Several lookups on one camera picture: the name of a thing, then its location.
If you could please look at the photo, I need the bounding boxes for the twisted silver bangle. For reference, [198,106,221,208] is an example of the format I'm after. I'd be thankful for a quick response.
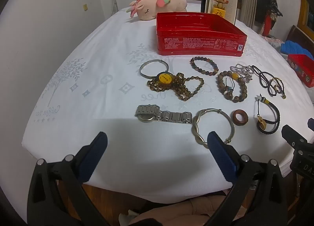
[192,108,235,148]

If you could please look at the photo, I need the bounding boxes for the brown wooden ring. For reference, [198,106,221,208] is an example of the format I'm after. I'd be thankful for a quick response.
[233,109,249,126]

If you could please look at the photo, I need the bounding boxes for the dark bead bracelet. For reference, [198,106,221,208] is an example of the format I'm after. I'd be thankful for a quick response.
[189,56,219,76]

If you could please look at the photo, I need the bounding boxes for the person's legs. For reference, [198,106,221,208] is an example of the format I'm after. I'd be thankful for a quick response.
[119,192,236,226]

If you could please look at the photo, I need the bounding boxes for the clear bead bracelet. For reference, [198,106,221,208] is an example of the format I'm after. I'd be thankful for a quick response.
[229,64,256,83]

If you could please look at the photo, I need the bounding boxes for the open book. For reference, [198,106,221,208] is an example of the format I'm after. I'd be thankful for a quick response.
[201,0,239,25]

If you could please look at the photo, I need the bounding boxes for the black braided bracelet gold charm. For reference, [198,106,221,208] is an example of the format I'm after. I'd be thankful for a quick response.
[256,94,281,134]

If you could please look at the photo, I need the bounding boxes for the black cord necklace yellow beads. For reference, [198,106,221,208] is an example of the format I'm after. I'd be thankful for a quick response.
[251,65,287,99]

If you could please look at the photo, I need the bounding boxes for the pink plush unicorn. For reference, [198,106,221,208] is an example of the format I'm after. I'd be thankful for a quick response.
[126,0,190,21]

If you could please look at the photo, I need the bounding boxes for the yellow wooden frame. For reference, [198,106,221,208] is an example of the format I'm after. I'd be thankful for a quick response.
[298,0,311,33]

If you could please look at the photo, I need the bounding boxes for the brown bead bracelet yellow bead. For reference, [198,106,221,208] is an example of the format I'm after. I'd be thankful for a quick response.
[216,70,248,103]

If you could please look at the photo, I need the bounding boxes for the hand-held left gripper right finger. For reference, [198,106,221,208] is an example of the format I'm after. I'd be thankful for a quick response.
[207,131,288,226]

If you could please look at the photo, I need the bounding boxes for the dark wooden headboard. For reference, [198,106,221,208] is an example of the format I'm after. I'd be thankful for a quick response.
[286,25,314,47]

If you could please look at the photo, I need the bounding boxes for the red printed box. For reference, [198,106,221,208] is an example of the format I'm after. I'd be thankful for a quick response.
[287,54,314,88]

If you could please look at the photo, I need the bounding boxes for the red tin box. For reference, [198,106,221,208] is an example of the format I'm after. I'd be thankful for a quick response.
[156,12,247,57]

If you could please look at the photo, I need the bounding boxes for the white printed tablecloth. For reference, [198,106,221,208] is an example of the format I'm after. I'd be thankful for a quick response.
[22,0,314,196]

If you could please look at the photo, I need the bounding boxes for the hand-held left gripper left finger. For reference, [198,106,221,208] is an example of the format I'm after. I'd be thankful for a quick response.
[27,132,116,226]

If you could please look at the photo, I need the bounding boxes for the silver metal watch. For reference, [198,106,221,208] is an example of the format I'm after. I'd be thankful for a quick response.
[135,104,192,125]

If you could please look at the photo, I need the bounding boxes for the coat rack with dark clothes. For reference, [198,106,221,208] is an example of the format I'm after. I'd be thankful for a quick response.
[255,0,280,36]

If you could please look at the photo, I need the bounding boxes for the thin silver bangle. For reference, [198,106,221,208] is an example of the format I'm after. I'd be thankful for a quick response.
[139,60,170,79]

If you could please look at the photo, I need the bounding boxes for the amber bead necklace yellow pendant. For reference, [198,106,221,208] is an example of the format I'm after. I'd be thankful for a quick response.
[147,72,204,101]

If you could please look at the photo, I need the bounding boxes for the blue cloth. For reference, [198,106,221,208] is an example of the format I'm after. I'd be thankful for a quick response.
[280,40,314,60]

